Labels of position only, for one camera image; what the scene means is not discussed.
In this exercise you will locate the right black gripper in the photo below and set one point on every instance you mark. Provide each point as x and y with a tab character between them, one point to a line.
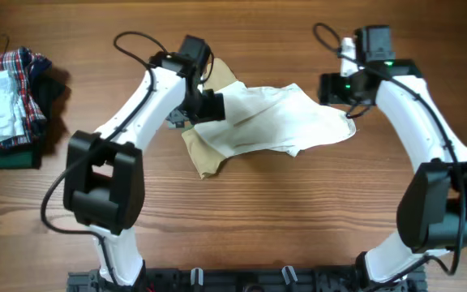
328	90

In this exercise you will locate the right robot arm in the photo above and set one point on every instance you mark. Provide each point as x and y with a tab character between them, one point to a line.
431	219

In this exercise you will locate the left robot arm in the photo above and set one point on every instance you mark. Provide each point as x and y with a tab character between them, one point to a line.
104	181

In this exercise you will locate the red plaid folded shirt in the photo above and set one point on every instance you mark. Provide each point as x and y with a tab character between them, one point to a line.
25	66

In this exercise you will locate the dark green folded garment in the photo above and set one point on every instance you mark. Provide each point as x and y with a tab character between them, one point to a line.
51	96

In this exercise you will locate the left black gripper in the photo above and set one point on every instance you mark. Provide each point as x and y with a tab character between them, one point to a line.
213	109

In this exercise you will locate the white and beige garment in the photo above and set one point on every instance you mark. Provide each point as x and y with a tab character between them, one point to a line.
261	118

